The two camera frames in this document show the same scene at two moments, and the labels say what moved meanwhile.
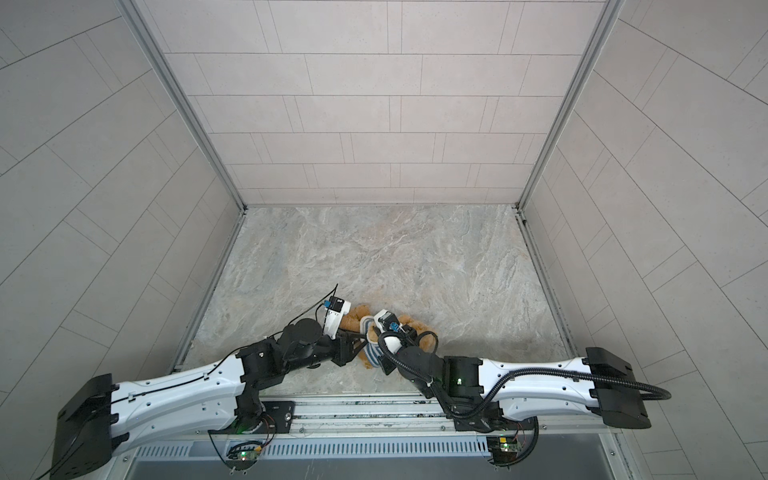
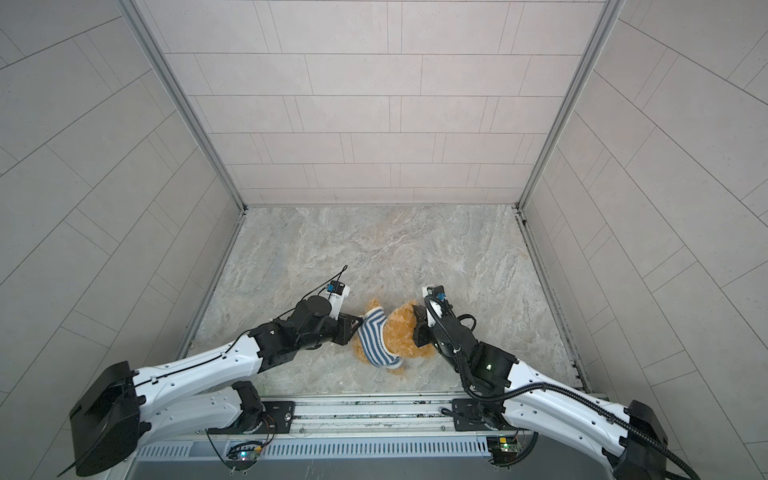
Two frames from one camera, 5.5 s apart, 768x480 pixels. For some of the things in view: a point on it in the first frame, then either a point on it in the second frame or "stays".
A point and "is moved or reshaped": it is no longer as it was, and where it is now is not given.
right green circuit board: (504, 449) stays
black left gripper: (345, 346) to (344, 323)
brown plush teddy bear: (352, 319) is moved or reshaped
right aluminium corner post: (608, 24) stays
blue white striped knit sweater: (371, 348) stays
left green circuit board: (242, 457) stays
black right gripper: (385, 363) to (421, 329)
